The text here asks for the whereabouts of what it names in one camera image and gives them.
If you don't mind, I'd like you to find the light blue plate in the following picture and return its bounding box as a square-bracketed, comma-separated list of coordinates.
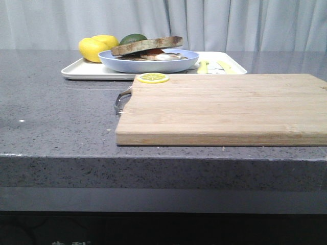
[98, 48, 199, 74]

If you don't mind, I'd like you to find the bread slice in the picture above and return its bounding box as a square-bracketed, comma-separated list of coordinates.
[111, 36, 183, 56]
[116, 54, 188, 61]

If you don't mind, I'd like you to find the white bear tray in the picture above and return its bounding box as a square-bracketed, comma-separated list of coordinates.
[61, 52, 247, 81]

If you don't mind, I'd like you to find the wooden cutting board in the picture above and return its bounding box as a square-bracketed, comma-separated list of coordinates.
[115, 74, 326, 146]

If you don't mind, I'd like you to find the lemon slice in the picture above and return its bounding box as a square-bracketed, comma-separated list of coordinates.
[136, 72, 170, 84]

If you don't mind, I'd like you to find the yellow plastic fork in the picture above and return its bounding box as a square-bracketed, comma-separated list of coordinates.
[197, 60, 209, 74]

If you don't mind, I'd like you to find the fried egg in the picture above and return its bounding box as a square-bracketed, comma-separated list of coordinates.
[140, 48, 182, 61]

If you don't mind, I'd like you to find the yellow plastic knife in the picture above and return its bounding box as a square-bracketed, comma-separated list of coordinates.
[217, 61, 237, 75]

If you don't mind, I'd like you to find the green lime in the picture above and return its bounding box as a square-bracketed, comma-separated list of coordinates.
[119, 33, 147, 45]

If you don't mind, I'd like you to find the rear yellow lemon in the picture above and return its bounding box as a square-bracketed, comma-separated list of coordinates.
[92, 35, 119, 50]

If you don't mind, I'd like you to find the yellow lemon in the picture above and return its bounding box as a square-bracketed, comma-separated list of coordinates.
[92, 35, 119, 50]
[78, 38, 109, 63]

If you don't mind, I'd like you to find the front yellow lemon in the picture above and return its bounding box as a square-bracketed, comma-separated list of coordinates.
[78, 38, 109, 63]

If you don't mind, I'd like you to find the grey curtain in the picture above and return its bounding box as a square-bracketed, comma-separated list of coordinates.
[1, 1, 326, 52]

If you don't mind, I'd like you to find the metal board handle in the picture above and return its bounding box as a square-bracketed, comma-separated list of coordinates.
[113, 85, 132, 116]

